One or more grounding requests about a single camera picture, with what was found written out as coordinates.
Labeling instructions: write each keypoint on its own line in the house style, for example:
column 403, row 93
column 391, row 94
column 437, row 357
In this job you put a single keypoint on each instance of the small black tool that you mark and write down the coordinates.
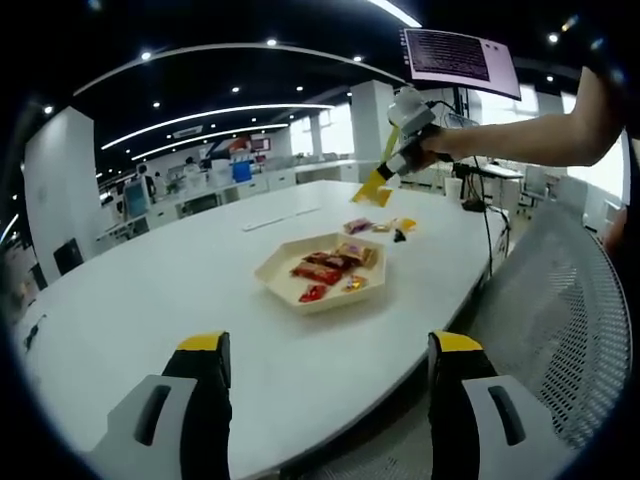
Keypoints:
column 31, row 337

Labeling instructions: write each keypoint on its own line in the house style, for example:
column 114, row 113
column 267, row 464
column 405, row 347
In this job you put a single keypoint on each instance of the large hanging monitor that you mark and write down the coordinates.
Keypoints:
column 450, row 55

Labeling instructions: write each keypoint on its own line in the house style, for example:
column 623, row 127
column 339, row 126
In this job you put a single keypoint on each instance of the monitor stand pole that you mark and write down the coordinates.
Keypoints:
column 462, row 102

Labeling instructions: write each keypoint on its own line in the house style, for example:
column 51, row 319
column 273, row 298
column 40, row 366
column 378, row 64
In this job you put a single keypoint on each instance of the white device with blue screen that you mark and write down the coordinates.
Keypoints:
column 136, row 197

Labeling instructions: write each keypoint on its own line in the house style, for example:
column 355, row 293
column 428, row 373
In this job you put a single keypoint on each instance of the pale orange food packet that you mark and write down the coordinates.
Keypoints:
column 384, row 228

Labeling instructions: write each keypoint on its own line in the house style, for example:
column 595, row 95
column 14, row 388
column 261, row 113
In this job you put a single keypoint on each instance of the yellow orange food packet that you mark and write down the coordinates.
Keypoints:
column 406, row 222

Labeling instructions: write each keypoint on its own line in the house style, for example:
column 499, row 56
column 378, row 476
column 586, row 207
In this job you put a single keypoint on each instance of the brown purple food packet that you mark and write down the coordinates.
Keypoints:
column 356, row 252

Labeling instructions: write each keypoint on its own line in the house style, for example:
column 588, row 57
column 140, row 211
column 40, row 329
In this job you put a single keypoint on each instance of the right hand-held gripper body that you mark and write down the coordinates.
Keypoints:
column 412, row 115

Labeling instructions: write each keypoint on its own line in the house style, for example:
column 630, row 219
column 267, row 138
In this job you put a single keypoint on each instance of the cream hexagonal container tray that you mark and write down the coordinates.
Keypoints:
column 281, row 272

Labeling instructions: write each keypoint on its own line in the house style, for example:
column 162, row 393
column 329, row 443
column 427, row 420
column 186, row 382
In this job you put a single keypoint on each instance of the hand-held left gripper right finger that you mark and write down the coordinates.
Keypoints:
column 475, row 415

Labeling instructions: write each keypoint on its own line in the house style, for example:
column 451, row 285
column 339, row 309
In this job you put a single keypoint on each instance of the black square box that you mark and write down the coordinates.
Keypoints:
column 67, row 255

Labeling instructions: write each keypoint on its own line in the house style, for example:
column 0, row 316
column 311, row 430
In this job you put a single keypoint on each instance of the person's dark shirt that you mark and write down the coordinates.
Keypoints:
column 617, row 85

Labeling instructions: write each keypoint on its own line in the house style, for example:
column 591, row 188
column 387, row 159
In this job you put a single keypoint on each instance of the white paper cup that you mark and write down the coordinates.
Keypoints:
column 452, row 189

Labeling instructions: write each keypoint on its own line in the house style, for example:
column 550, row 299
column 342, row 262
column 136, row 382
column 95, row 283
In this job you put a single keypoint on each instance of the dark red food packet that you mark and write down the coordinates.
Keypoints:
column 327, row 260

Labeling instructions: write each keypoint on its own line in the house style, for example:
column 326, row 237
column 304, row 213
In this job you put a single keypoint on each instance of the small gold food candy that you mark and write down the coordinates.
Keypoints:
column 354, row 285

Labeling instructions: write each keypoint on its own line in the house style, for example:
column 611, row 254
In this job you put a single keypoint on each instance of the small black food candy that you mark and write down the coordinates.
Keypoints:
column 399, row 236

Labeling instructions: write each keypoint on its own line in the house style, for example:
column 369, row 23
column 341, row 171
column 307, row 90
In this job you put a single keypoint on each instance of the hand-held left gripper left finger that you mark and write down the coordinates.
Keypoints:
column 195, row 415

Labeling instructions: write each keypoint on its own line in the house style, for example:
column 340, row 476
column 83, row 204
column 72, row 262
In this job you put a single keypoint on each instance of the yellow stick packets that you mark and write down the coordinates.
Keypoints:
column 372, row 195

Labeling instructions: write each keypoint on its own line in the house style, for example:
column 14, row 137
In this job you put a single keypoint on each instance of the long white counter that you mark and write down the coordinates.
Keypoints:
column 255, row 187

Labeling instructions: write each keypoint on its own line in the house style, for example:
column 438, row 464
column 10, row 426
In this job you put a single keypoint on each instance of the small red food candy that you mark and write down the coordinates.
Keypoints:
column 312, row 293

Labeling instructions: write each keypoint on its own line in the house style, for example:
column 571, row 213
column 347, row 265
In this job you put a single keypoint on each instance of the white mesh chair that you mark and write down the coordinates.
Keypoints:
column 560, row 310

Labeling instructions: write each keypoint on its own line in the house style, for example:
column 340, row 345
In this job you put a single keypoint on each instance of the blue box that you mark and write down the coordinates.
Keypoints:
column 241, row 170

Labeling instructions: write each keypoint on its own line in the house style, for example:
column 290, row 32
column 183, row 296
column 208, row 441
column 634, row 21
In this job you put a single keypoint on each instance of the person's right hand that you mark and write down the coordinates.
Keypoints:
column 436, row 145

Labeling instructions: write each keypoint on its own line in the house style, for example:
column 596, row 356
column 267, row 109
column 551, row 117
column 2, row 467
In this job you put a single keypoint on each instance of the black computer mouse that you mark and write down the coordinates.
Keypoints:
column 472, row 204

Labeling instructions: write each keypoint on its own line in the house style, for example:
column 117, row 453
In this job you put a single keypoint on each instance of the red yellow food packet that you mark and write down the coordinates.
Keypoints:
column 357, row 226

